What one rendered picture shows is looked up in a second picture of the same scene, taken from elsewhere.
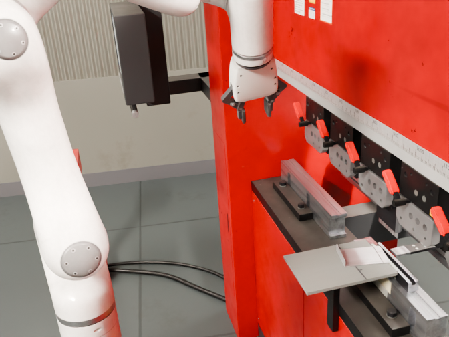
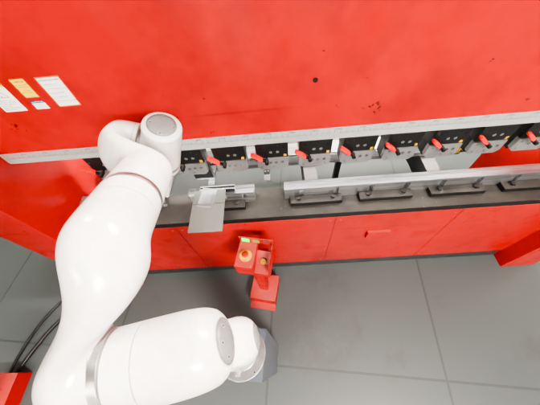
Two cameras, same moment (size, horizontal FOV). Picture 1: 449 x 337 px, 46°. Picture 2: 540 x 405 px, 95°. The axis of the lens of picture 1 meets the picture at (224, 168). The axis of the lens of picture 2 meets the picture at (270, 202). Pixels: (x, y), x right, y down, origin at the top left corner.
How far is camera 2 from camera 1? 78 cm
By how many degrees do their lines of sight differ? 60
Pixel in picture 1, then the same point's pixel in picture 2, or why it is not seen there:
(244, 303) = not seen: hidden behind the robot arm
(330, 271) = (211, 214)
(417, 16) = (186, 74)
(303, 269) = (203, 227)
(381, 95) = not seen: hidden behind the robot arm
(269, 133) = (53, 198)
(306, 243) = (163, 219)
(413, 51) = (191, 94)
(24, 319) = not seen: outside the picture
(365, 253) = (206, 195)
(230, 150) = (47, 231)
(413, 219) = (231, 165)
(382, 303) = (228, 203)
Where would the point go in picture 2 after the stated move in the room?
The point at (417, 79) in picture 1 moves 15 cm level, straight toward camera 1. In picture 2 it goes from (203, 108) to (235, 119)
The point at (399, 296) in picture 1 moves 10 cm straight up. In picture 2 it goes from (234, 195) to (230, 185)
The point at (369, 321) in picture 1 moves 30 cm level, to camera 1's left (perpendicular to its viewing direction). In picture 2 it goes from (233, 213) to (218, 262)
